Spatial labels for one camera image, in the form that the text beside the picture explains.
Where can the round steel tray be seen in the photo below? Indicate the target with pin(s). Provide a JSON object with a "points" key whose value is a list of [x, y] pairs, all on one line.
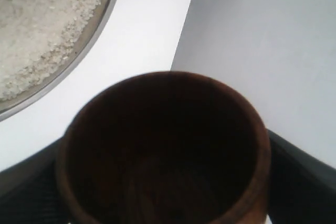
{"points": [[83, 45]]}

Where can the white backdrop curtain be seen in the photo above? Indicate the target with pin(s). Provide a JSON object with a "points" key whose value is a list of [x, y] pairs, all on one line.
{"points": [[279, 54]]}

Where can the rice in steel tray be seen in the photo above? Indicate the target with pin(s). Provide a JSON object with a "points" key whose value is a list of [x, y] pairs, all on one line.
{"points": [[37, 37]]}

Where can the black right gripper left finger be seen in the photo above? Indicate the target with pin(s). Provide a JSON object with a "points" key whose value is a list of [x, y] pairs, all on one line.
{"points": [[29, 192]]}

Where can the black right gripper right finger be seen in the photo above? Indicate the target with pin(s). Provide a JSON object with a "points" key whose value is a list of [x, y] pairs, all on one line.
{"points": [[302, 188]]}

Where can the brown wooden cup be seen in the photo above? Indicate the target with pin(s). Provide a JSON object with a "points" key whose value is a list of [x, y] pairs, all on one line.
{"points": [[165, 147]]}

